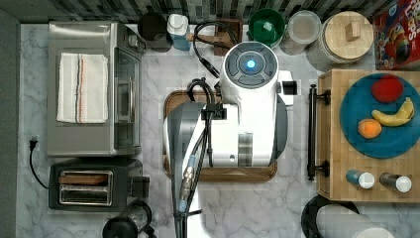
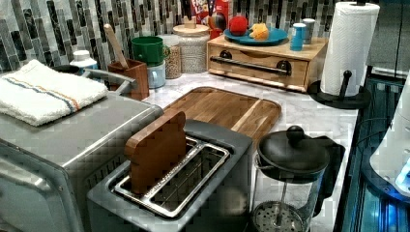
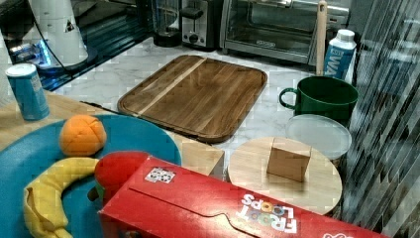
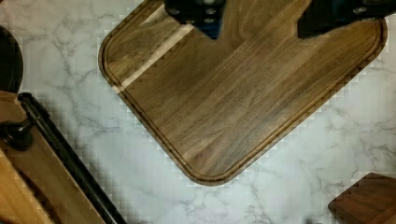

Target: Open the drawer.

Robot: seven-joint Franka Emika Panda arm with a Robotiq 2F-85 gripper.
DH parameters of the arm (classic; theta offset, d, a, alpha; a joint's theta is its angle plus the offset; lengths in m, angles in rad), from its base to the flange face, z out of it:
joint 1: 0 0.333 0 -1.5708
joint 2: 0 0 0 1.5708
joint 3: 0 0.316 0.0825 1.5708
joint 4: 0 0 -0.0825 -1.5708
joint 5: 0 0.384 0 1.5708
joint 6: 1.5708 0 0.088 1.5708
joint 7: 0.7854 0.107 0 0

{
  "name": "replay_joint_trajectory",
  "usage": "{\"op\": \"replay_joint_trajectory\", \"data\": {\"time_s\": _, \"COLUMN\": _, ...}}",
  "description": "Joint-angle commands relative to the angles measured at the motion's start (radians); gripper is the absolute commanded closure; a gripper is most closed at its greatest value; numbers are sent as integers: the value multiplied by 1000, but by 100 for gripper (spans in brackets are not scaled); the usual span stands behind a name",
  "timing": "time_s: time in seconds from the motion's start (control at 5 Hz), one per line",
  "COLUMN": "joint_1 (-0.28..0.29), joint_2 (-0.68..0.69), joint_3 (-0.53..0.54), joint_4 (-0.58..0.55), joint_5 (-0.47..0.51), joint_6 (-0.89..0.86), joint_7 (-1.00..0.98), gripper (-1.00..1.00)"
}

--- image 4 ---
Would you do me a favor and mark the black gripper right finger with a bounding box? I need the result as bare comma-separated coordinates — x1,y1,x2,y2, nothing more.
297,0,396,39

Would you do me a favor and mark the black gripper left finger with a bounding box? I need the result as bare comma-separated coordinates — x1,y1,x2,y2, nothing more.
163,0,226,39

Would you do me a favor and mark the wooden cutting board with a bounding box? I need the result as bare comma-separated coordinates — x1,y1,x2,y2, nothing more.
98,0,388,186

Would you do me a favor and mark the dark wooden block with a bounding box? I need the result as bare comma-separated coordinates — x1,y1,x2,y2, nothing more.
328,173,396,224

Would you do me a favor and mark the dark round object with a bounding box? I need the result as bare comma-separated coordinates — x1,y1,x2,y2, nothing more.
0,26,23,93

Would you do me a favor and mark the black drawer handle bar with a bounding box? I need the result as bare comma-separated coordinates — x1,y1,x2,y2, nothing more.
1,92,127,224

